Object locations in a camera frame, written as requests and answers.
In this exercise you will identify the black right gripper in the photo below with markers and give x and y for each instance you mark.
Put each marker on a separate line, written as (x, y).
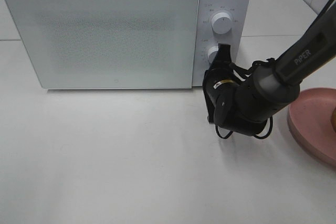
(219, 85)

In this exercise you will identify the pink round plate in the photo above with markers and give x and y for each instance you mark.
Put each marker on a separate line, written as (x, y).
(309, 123)

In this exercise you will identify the toy burger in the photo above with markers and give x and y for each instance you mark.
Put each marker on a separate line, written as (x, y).
(333, 119)

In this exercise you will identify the white microwave door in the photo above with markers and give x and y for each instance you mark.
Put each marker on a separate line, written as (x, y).
(108, 44)

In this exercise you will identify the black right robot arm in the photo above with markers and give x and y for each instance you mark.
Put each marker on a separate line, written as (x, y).
(244, 101)

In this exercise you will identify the upper white microwave knob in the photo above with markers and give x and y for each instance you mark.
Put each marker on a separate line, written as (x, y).
(222, 22)

